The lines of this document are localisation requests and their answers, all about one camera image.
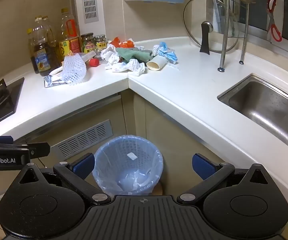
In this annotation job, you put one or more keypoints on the small glass jar patterned lid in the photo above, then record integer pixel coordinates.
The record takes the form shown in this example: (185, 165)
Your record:
(100, 43)

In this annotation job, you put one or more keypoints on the blue plastic glove wad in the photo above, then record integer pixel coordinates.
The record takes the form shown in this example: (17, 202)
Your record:
(169, 55)

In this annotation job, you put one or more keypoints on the silver foil packet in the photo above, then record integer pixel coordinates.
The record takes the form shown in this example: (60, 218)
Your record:
(51, 82)

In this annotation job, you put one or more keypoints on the tall glass jar dark lid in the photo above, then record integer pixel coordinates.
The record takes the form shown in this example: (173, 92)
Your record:
(87, 43)

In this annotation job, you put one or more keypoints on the orange plastic bag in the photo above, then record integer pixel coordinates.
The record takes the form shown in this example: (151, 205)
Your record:
(115, 41)

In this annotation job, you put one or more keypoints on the dark oil bottle blue label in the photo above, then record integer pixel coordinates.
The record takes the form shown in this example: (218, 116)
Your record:
(45, 62)

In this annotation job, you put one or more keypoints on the green cloth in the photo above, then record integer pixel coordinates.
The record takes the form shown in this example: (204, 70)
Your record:
(130, 53)

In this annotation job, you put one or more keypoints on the stainless steel sink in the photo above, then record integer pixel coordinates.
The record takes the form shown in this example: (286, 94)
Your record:
(271, 110)

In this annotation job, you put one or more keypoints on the small white tissue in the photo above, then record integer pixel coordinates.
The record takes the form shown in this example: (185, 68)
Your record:
(156, 50)

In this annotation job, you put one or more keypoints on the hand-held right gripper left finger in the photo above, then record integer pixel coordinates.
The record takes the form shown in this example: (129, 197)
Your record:
(83, 166)

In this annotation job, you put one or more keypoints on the grey cabinet vent grille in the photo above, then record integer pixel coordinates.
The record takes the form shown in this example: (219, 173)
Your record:
(83, 137)

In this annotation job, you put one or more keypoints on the white foam fruit net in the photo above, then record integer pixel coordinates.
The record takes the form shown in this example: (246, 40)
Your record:
(73, 67)

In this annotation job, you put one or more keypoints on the blue trash bin with liner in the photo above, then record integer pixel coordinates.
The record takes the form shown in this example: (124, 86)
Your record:
(108, 160)

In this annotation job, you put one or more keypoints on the black gas stove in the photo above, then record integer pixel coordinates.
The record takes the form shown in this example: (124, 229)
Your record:
(6, 100)

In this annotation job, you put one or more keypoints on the metal dish rack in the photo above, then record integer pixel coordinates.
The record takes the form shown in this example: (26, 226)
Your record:
(224, 42)

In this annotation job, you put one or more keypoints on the red plastic cap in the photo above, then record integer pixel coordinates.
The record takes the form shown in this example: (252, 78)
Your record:
(93, 62)

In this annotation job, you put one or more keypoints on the white wall vent grille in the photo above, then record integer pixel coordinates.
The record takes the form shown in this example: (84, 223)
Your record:
(91, 17)

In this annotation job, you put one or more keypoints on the beige kitchen cabinet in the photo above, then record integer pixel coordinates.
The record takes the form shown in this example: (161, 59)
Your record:
(139, 115)

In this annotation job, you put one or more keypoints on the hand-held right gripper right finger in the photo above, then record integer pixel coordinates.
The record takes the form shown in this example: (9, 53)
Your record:
(204, 166)

